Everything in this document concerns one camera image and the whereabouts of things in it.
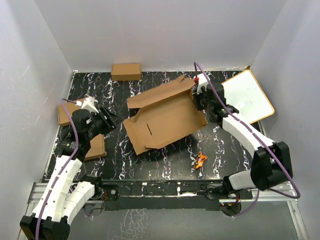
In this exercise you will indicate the folded cardboard box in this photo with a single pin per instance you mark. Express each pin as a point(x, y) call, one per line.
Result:
point(126, 72)
point(63, 119)
point(97, 148)

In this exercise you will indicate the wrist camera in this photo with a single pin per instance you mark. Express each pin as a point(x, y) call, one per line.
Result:
point(89, 104)
point(201, 83)

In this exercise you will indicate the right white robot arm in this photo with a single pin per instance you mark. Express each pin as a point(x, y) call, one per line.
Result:
point(271, 161)

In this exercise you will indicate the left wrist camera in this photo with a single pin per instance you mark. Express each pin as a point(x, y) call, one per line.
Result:
point(89, 104)

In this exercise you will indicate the folded cardboard box front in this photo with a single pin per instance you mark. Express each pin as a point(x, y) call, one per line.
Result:
point(97, 148)

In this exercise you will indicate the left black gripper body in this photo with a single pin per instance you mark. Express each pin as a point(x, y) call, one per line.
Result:
point(99, 125)

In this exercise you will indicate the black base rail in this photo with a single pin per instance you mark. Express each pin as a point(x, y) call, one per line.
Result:
point(118, 195)

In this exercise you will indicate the aluminium frame rail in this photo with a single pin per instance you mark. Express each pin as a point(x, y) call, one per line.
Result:
point(284, 192)

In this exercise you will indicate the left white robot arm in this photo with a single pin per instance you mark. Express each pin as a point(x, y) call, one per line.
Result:
point(52, 217)

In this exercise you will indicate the large cardboard box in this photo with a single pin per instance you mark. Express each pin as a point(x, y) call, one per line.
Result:
point(165, 114)

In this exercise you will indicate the orange toy truck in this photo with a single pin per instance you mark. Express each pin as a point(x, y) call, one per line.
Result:
point(199, 161)

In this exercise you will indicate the folded cardboard box back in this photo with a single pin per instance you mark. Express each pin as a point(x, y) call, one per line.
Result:
point(126, 72)

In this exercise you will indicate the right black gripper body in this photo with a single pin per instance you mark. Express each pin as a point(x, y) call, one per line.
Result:
point(202, 102)

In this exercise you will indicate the folded cardboard box left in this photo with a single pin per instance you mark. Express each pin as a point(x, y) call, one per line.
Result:
point(63, 119)

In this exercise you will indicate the white board yellow rim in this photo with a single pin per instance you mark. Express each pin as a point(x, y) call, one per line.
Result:
point(243, 92)

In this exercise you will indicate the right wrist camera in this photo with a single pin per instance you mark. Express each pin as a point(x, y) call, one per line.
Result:
point(201, 83)

